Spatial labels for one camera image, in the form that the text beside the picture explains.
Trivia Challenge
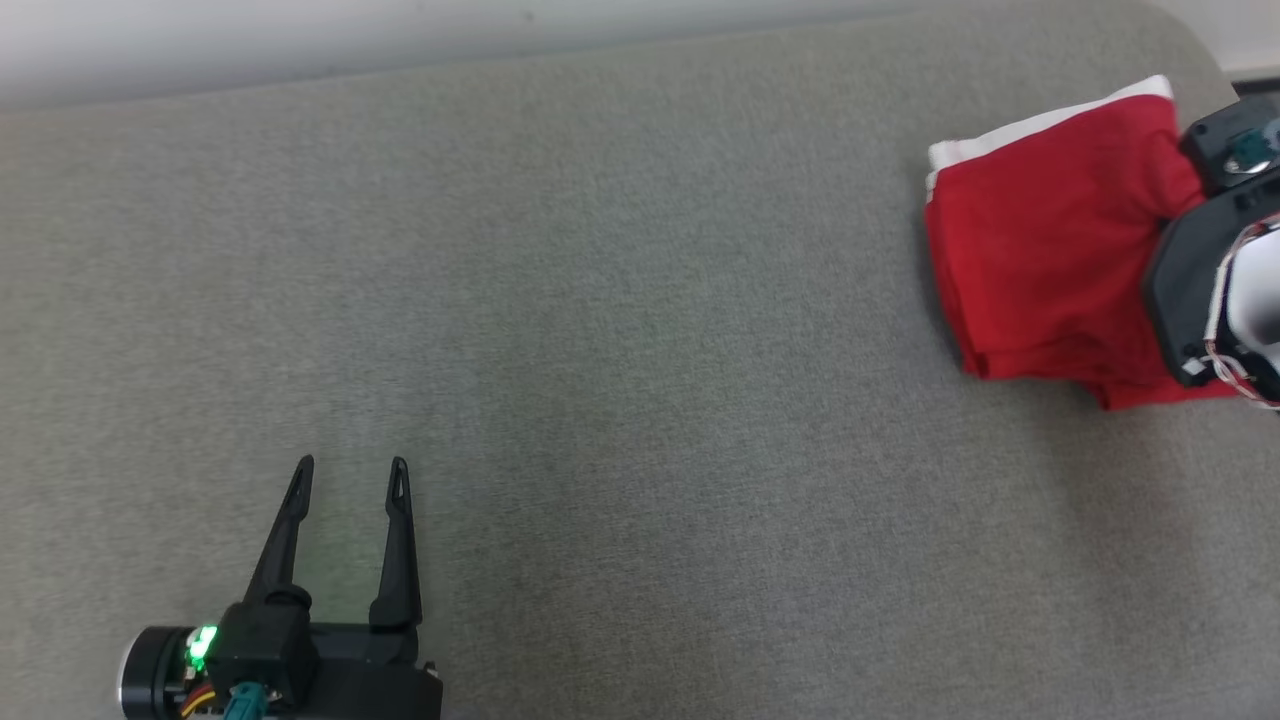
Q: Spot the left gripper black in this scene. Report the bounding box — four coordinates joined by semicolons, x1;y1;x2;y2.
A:
245;455;444;720

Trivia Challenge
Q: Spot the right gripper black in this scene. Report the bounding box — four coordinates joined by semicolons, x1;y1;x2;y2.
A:
1143;185;1280;391

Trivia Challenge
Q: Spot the red and white shirt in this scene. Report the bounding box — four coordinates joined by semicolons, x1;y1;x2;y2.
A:
925;75;1216;383

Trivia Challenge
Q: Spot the grey fabric sofa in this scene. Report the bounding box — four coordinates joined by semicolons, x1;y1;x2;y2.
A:
0;0;1280;720

